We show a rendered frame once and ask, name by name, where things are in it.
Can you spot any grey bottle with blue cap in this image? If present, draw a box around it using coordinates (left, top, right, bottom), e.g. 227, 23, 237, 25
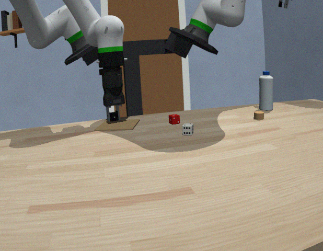
259, 71, 273, 111

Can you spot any black die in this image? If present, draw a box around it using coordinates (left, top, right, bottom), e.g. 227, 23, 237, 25
110, 112, 118, 122

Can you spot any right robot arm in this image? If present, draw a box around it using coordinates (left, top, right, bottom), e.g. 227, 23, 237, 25
9, 0, 124, 55

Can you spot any grey die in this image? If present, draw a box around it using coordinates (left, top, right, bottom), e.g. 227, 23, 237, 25
182, 123, 193, 135

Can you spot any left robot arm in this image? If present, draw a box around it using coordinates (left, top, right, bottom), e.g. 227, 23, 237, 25
183, 0, 246, 43

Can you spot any tan short cylinder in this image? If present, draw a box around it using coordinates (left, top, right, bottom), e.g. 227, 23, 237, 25
254, 111, 264, 120

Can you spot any red die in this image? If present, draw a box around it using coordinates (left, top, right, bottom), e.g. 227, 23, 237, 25
169, 114, 180, 124

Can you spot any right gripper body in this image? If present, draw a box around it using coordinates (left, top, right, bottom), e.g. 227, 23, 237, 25
97, 51, 127, 107

